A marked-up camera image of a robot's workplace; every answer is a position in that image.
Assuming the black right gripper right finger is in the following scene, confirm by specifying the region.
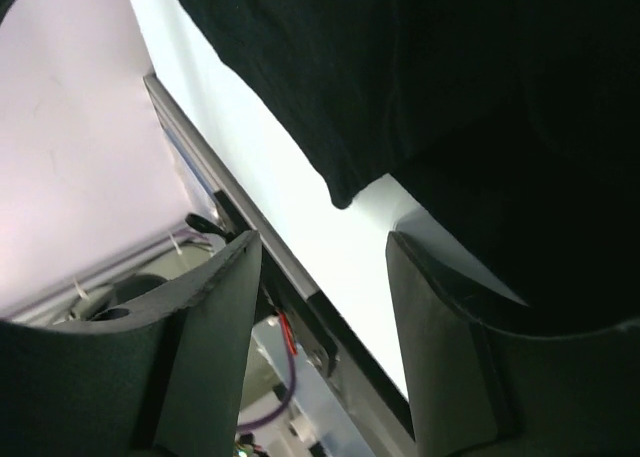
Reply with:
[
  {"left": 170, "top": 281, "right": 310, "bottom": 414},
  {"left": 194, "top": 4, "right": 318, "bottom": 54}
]
[{"left": 386, "top": 232, "right": 639, "bottom": 456}]

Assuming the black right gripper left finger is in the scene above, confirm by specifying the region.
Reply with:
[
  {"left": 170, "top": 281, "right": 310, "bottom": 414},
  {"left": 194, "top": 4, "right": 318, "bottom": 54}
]
[{"left": 1, "top": 231, "right": 262, "bottom": 456}]

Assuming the black t shirt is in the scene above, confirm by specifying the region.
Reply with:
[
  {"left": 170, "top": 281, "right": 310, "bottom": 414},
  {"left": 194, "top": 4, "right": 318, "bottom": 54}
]
[{"left": 178, "top": 0, "right": 639, "bottom": 327}]

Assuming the aluminium front rail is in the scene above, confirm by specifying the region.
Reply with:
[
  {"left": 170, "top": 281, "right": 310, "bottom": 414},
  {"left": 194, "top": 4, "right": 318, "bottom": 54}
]
[{"left": 143, "top": 72, "right": 320, "bottom": 299}]

